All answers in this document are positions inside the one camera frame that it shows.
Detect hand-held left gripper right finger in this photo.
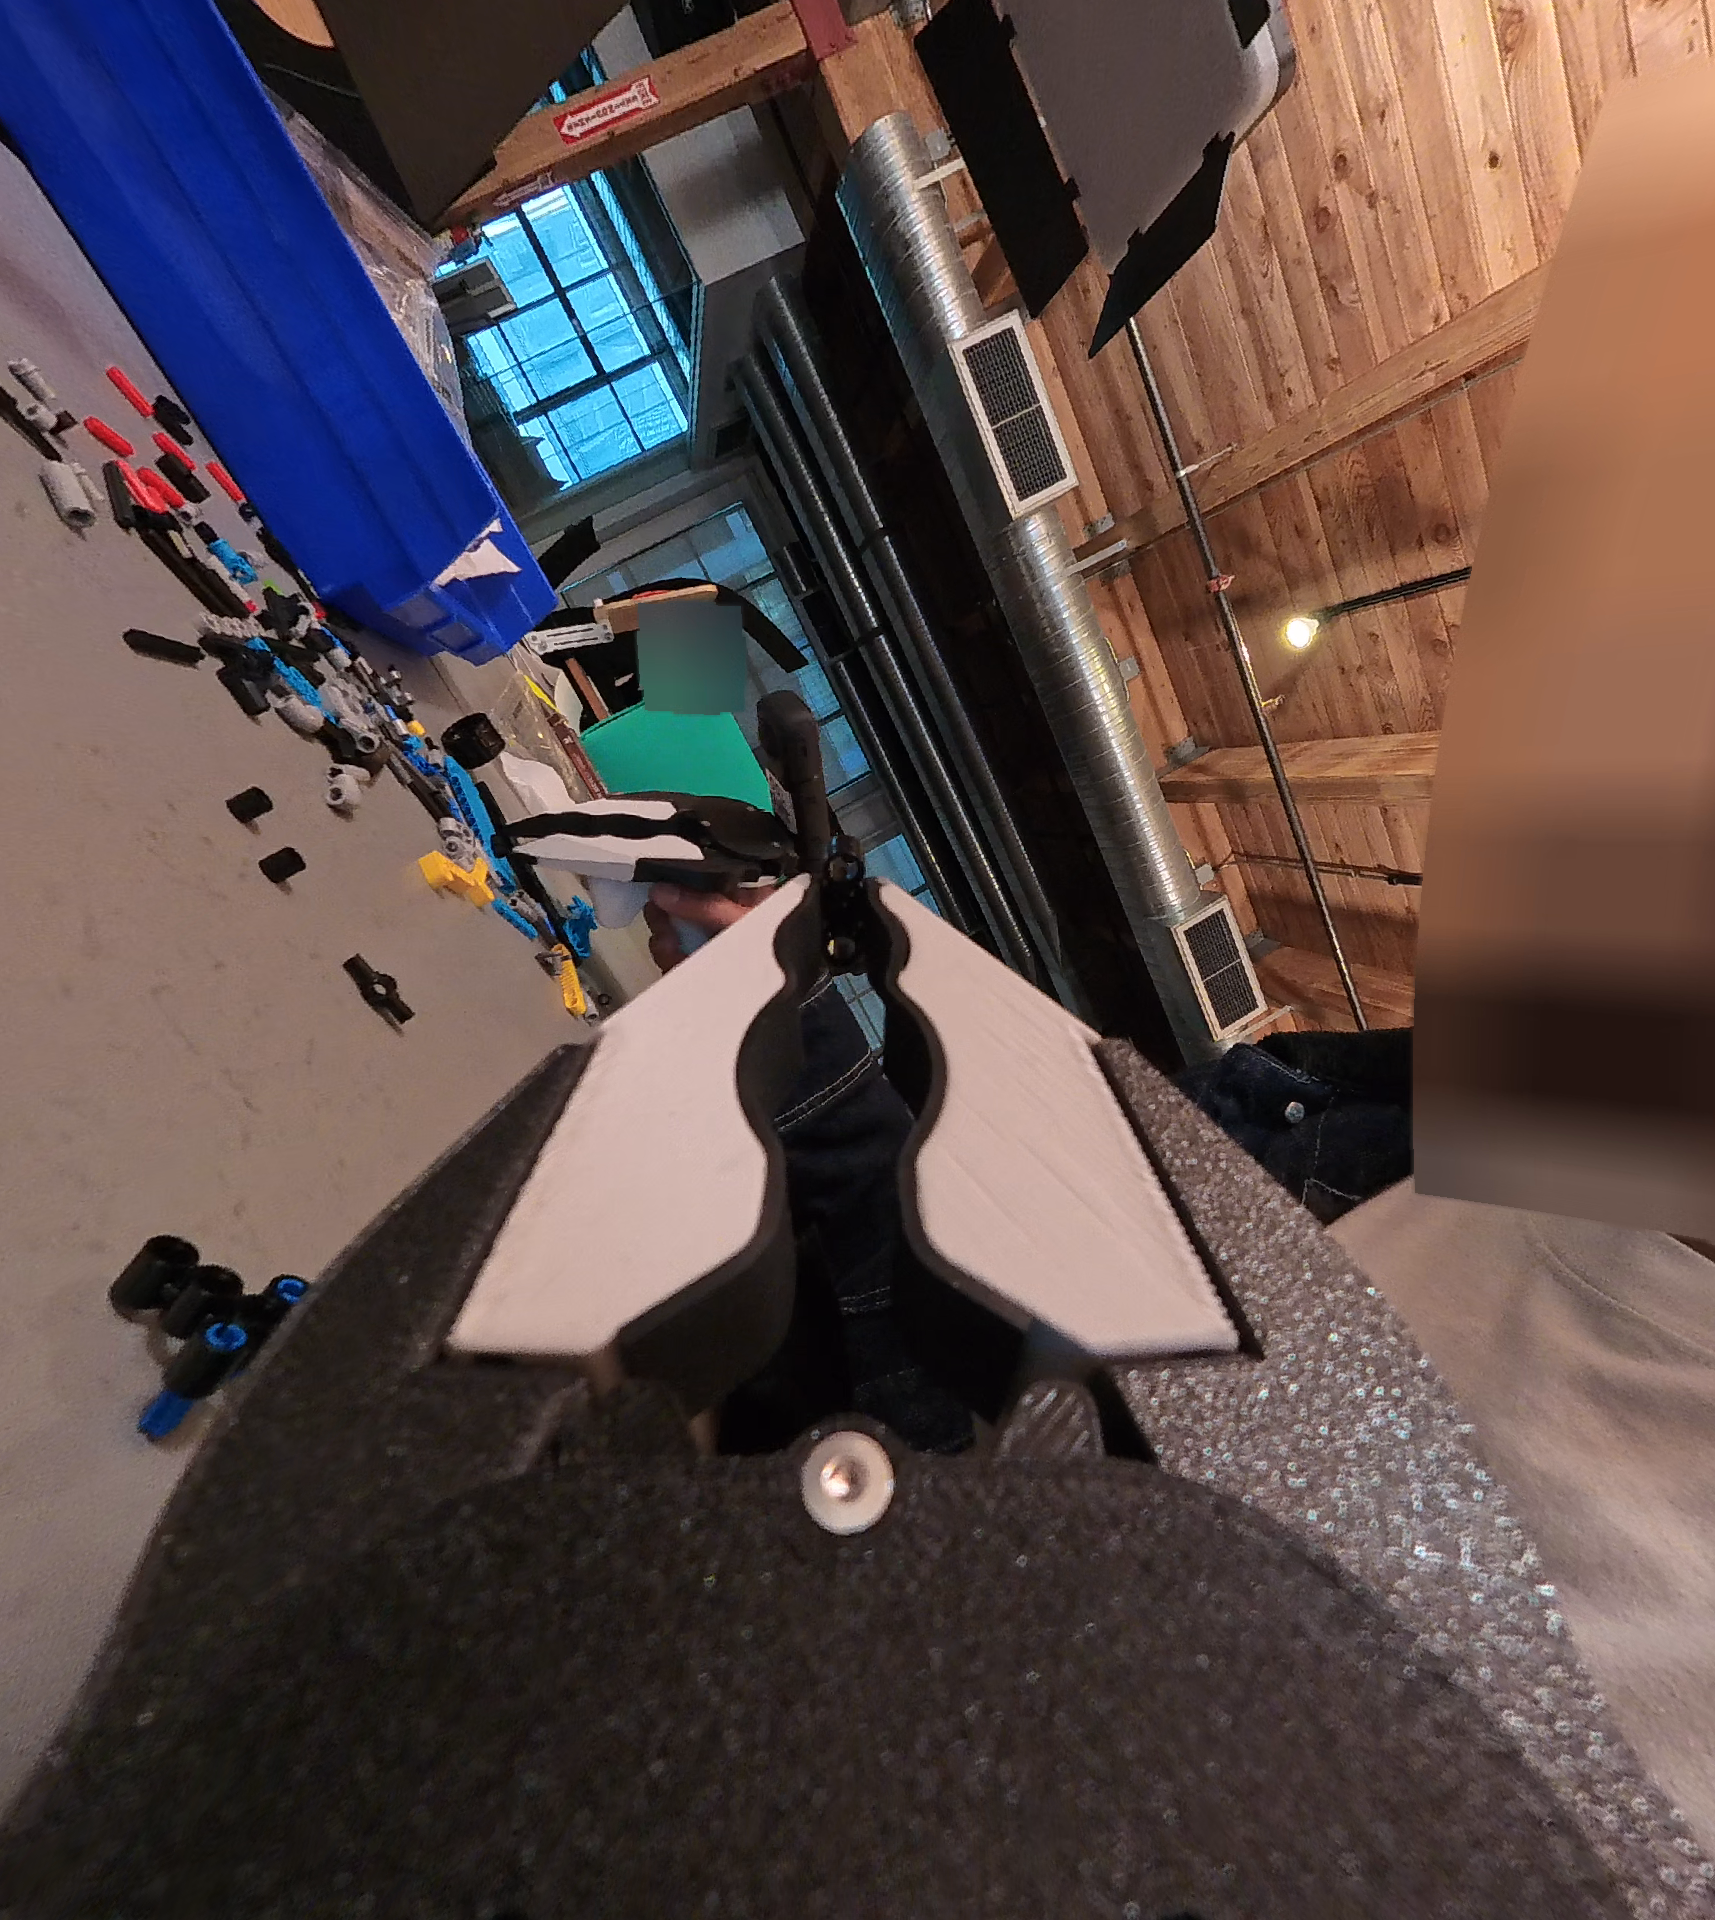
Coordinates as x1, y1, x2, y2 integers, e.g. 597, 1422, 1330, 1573
863, 875, 1240, 1427

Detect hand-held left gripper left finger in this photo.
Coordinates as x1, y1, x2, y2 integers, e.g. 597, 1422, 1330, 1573
443, 873, 817, 1453

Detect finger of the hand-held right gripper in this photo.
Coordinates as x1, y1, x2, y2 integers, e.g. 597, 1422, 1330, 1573
503, 836, 799, 890
511, 798, 783, 849

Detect grey desk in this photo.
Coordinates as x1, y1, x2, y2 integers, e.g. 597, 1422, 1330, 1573
0, 29, 619, 1908

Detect person's right hand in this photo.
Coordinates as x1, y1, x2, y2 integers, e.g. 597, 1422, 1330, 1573
647, 883, 771, 977

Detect green plastic bin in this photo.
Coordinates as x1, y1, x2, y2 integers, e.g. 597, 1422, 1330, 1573
579, 704, 769, 811

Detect dark ceiling pipe bundle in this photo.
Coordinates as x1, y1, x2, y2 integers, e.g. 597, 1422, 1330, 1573
729, 276, 1052, 977

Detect dark denim pants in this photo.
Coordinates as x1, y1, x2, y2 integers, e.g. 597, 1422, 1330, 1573
773, 974, 932, 1322

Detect dark denim jacket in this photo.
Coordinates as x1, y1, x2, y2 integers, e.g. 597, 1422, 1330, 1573
1186, 1026, 1416, 1223

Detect white vent grille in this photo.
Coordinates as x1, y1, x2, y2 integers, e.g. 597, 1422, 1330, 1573
946, 305, 1082, 519
1168, 892, 1270, 1040

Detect pile of small brick parts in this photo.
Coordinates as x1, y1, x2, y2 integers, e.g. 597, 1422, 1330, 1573
0, 352, 603, 1021

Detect cluster of black connector pins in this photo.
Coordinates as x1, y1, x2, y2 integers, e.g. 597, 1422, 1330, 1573
107, 1232, 311, 1442

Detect thin black ceiling pipe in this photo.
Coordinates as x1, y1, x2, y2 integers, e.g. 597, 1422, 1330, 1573
1122, 313, 1374, 1038

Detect large paned window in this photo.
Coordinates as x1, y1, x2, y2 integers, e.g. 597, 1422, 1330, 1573
451, 171, 693, 489

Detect clear plastic bags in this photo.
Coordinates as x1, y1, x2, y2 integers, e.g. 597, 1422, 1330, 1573
287, 111, 475, 451

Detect person's grey shirt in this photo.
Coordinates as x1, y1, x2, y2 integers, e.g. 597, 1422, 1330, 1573
1328, 1184, 1715, 1920

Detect blue plastic bin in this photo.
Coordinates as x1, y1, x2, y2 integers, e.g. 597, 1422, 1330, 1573
0, 0, 559, 662

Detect red and white sign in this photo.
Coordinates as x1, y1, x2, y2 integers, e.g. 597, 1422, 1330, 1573
549, 73, 663, 148

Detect wooden ceiling beam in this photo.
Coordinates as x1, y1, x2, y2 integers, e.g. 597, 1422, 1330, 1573
443, 0, 932, 233

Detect grey studio light panel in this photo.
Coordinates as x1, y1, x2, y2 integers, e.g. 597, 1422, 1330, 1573
912, 0, 1300, 359

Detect dark grey board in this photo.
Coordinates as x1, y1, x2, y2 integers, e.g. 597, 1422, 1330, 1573
211, 0, 649, 233

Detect wooden block with white bracket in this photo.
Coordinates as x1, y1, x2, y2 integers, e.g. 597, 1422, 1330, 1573
523, 591, 649, 662

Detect metal ventilation duct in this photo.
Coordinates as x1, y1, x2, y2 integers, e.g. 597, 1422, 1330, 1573
833, 111, 1270, 1051

